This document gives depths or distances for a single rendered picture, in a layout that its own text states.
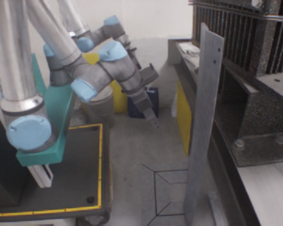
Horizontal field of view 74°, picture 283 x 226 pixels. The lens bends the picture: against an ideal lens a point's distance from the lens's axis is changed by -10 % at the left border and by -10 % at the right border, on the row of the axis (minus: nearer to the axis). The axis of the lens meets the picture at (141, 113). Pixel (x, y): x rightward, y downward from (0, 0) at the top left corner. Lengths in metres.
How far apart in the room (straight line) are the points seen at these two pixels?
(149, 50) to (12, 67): 1.47
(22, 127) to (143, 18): 1.50
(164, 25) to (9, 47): 1.52
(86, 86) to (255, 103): 0.54
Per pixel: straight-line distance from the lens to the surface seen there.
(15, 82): 0.54
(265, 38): 0.72
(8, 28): 0.51
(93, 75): 0.60
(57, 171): 1.26
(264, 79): 0.76
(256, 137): 0.86
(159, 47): 1.87
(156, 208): 1.35
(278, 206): 0.70
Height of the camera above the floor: 1.21
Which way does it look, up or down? 35 degrees down
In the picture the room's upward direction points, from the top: 5 degrees counter-clockwise
